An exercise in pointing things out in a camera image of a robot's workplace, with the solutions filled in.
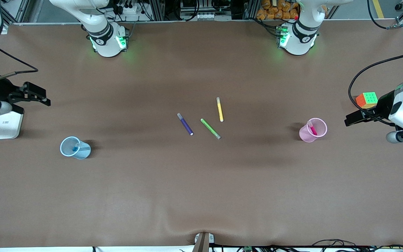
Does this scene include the colourful puzzle cube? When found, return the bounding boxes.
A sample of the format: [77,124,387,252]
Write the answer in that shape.
[355,92,379,109]

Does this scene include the pink plastic cup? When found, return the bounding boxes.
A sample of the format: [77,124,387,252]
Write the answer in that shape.
[299,118,327,143]

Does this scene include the light blue plastic cup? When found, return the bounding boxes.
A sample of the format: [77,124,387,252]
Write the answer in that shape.
[60,136,92,160]

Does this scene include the white power strip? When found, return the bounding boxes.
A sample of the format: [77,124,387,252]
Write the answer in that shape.
[115,0,142,14]

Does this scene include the orange snack bag pile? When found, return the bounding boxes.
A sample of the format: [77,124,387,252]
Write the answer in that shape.
[256,0,299,20]

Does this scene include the yellow marker with clear cap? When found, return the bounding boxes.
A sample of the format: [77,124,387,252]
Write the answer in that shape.
[216,97,224,123]

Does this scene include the green marker with clear cap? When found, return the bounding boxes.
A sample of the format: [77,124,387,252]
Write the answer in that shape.
[200,118,221,140]

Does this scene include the purple marker with clear cap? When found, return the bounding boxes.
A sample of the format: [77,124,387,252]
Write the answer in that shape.
[177,113,194,136]

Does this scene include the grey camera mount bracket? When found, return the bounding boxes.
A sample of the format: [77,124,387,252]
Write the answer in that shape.
[192,232,215,252]

